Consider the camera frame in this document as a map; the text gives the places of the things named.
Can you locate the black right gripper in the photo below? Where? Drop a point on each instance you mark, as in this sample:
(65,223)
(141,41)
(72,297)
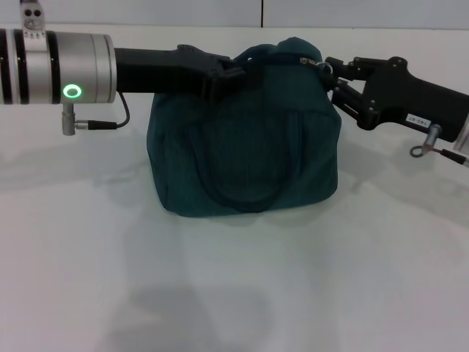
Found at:
(417,99)

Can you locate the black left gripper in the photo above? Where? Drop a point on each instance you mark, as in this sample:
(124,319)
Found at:
(161,71)

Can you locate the dark teal insulated lunch bag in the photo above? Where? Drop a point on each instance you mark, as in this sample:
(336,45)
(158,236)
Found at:
(249,146)

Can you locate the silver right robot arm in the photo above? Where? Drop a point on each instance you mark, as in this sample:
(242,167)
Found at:
(462,132)

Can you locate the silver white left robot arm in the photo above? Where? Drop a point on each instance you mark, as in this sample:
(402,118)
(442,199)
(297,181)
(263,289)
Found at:
(55,66)

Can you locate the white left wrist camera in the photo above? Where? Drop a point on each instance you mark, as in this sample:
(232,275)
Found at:
(33,18)

